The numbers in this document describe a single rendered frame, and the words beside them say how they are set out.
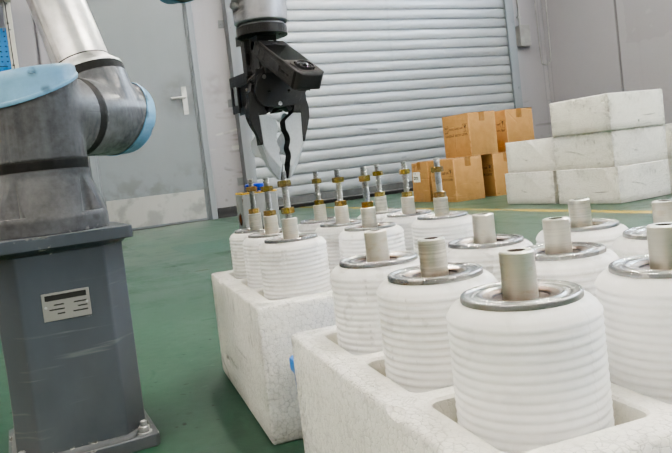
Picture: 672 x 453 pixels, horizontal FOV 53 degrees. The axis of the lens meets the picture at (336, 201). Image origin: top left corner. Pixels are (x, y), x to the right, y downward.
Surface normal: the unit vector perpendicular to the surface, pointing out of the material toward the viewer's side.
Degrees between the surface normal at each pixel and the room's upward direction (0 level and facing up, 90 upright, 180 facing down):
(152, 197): 90
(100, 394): 90
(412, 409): 0
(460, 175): 90
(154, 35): 90
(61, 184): 73
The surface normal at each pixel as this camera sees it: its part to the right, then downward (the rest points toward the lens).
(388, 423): -0.94, 0.13
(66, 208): 0.58, -0.33
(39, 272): 0.43, 0.00
